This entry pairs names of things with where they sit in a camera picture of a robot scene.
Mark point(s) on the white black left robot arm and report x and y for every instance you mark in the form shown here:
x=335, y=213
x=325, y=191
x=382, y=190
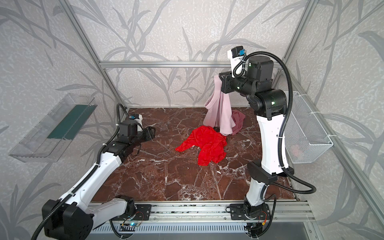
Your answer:
x=71, y=217

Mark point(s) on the light pink cloth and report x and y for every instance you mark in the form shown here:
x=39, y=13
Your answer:
x=219, y=114

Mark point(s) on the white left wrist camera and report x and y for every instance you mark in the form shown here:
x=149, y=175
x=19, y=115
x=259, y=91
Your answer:
x=138, y=118

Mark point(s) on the white wire mesh basket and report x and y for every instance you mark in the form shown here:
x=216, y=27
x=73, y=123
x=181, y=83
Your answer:
x=306, y=139

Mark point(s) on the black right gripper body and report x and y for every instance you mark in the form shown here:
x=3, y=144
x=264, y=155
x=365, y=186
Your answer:
x=225, y=82

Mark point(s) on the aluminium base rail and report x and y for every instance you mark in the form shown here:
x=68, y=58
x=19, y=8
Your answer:
x=222, y=212

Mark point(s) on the dark pink cloth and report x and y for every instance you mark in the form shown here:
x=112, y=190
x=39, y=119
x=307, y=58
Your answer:
x=238, y=119

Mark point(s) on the red cloth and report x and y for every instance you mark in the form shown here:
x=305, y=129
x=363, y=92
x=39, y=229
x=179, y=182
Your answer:
x=210, y=142

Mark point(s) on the clear acrylic shelf tray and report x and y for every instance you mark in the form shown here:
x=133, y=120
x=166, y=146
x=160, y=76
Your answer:
x=50, y=138

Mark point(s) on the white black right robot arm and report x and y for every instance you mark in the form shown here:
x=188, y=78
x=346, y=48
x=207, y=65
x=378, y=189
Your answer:
x=270, y=107

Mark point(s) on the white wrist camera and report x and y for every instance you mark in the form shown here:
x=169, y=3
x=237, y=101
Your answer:
x=138, y=118
x=235, y=55

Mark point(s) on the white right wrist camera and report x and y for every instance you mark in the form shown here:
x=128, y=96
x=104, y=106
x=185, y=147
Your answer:
x=235, y=55

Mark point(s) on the aluminium frame post right corner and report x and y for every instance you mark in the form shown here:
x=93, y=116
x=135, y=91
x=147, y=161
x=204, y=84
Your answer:
x=309, y=7

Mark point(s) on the aluminium frame post left corner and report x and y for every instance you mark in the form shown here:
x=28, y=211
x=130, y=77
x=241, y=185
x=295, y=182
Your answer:
x=70, y=14

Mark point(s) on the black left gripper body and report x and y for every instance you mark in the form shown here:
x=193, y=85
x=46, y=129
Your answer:
x=149, y=133

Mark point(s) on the aluminium frame crossbar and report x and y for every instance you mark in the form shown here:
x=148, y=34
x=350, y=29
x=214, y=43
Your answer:
x=163, y=64

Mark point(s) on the aluminium frame post corner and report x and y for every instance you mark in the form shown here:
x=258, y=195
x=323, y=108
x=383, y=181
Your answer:
x=70, y=14
x=309, y=7

